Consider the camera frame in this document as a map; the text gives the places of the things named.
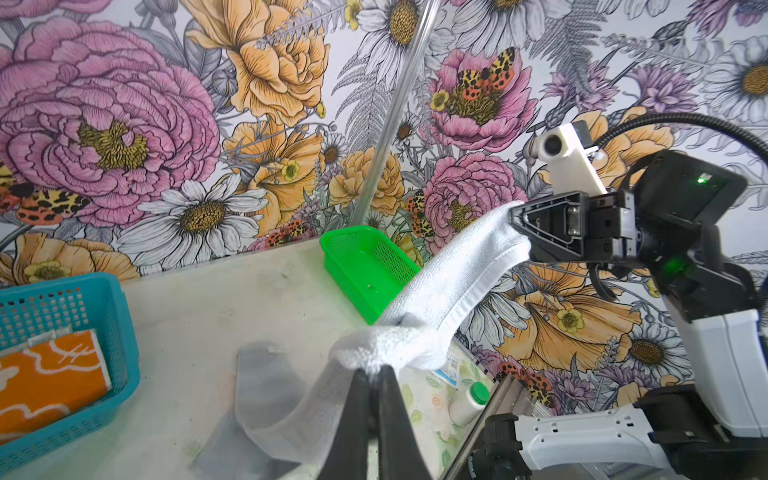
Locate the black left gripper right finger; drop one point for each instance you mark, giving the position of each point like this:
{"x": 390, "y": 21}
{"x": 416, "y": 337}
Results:
{"x": 399, "y": 456}

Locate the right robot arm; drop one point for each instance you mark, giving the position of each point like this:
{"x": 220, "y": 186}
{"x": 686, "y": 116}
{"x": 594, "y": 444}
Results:
{"x": 662, "y": 218}

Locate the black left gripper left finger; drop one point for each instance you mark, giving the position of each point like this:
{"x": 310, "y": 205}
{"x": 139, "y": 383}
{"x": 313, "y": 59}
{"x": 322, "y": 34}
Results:
{"x": 348, "y": 456}

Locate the teal plastic basket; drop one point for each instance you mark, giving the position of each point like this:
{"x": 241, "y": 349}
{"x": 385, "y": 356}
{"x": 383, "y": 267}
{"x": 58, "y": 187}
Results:
{"x": 48, "y": 310}

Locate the orange white towel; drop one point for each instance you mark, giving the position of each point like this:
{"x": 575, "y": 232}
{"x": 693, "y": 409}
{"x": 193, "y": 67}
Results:
{"x": 44, "y": 383}

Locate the grey cloth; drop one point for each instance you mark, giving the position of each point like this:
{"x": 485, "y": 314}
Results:
{"x": 277, "y": 423}

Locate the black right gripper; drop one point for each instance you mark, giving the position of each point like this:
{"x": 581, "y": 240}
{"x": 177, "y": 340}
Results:
{"x": 573, "y": 227}

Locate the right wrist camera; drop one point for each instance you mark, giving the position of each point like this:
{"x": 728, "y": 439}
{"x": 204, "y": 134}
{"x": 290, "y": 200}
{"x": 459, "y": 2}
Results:
{"x": 566, "y": 152}

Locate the aluminium front rail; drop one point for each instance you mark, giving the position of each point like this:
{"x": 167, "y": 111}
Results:
{"x": 501, "y": 402}

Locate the green plastic basket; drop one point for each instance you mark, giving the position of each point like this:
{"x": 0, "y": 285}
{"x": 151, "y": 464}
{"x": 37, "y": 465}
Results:
{"x": 369, "y": 268}

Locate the right aluminium frame post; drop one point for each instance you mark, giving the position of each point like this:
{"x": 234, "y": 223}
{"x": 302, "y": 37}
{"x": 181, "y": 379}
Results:
{"x": 412, "y": 66}

